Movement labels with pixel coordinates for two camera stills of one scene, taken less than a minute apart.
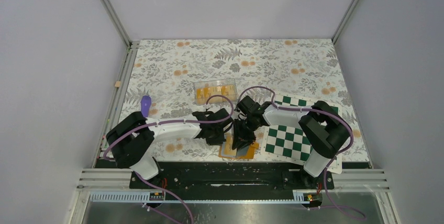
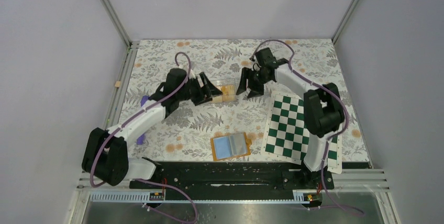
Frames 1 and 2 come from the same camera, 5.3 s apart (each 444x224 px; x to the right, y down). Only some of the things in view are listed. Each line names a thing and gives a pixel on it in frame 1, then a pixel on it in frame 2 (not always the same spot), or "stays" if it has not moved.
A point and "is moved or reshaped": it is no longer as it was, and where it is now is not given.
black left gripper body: x=217 y=139 -> x=193 y=91
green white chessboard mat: x=290 y=144 stays
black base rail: x=233 y=176 stays
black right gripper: x=241 y=138 -> x=255 y=90
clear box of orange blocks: x=213 y=91 stays
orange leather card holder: x=226 y=150 is moved or reshaped
